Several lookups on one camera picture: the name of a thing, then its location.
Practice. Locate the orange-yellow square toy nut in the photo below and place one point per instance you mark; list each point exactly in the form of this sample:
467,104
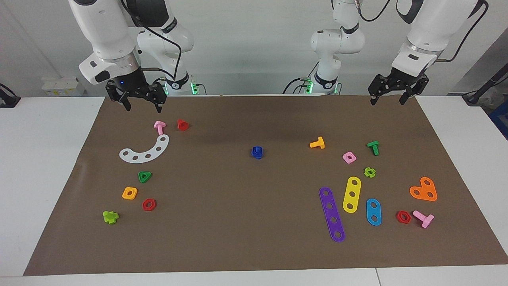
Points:
129,193

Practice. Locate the lime cross nut left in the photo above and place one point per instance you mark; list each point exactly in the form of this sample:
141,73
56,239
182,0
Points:
110,217

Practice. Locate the green triangular toy nut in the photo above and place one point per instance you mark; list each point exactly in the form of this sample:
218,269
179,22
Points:
144,176

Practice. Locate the green toy bolt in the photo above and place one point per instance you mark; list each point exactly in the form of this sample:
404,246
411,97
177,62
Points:
373,147

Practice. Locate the pink square toy nut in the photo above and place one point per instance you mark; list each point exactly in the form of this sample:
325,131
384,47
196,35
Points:
349,157

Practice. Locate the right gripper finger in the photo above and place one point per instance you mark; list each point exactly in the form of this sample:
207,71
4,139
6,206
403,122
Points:
127,104
159,104

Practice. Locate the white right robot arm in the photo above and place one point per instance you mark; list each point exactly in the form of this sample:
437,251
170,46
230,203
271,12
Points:
107,35

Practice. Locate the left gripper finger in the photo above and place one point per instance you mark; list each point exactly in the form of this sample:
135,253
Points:
373,98
405,97

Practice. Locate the blue crate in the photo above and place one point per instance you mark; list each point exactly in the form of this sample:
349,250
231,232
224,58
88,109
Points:
501,119

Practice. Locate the yellow three-hole plate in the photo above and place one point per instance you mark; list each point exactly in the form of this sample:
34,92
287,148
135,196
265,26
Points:
351,194

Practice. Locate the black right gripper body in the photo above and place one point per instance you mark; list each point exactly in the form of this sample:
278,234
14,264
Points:
133,87

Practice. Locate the white curved perforated plate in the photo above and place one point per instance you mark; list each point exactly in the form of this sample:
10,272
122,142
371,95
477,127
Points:
143,155

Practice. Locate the blue toy bolt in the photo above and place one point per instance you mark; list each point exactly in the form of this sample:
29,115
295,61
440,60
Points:
257,156

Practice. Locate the orange heart-shaped plate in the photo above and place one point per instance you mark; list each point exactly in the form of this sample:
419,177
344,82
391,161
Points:
424,190

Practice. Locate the pink toy bolt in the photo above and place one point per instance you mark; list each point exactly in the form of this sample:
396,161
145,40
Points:
424,218
160,127

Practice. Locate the blue two-hole plate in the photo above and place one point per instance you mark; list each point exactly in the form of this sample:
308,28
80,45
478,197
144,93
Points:
373,212

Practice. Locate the red toy bolt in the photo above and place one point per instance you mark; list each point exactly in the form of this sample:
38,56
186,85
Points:
182,125

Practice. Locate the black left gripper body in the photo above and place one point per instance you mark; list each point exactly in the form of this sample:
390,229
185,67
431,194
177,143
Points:
401,79

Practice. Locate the black stand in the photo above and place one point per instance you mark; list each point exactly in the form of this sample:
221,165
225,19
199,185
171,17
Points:
484,85

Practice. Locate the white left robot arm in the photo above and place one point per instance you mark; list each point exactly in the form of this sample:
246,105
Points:
337,41

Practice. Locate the white and yellow box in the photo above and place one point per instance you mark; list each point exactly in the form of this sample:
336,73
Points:
63,86

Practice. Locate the orange toy bolt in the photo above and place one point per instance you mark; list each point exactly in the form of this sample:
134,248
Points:
318,143

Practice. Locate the purple four-hole plate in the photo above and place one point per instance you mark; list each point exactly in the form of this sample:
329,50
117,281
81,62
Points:
331,214

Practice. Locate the brown table mat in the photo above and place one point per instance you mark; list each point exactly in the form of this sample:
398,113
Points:
238,206

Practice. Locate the lime green cross nut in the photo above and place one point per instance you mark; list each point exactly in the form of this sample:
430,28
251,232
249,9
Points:
370,172

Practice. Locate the red hexagonal toy nut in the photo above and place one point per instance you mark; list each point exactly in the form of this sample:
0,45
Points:
149,205
403,217

